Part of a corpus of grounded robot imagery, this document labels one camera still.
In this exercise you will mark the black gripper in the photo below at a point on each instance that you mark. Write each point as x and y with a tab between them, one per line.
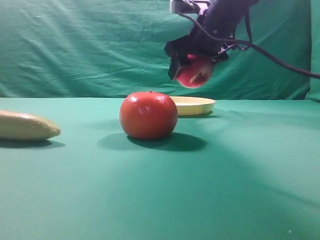
213	34

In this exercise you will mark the red apple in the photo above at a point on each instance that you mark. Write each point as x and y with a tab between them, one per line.
198	73

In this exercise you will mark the yellow plate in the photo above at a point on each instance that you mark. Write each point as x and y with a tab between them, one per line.
193	106

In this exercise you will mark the glossy orange fruit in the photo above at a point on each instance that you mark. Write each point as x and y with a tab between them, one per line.
148	115

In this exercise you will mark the green table cloth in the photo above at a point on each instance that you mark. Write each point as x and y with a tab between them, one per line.
249	171

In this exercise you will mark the green backdrop cloth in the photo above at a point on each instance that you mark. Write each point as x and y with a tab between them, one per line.
112	48

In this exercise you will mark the yellow banana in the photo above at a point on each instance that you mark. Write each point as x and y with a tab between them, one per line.
26	127

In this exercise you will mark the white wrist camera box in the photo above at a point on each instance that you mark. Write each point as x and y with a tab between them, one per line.
188	6

